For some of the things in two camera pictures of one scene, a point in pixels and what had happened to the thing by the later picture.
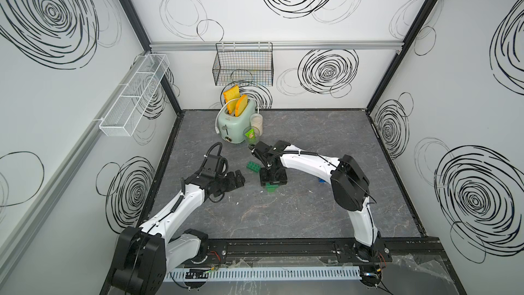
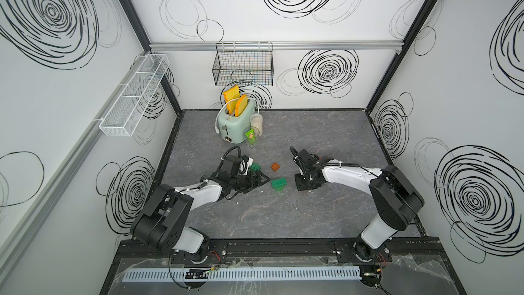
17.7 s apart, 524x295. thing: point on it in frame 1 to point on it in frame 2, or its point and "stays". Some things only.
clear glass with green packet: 252,134 stays
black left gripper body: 226,183 to 243,183
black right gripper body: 269,176 to 302,182
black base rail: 321,251 stays
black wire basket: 243,64 stays
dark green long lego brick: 253,166 stays
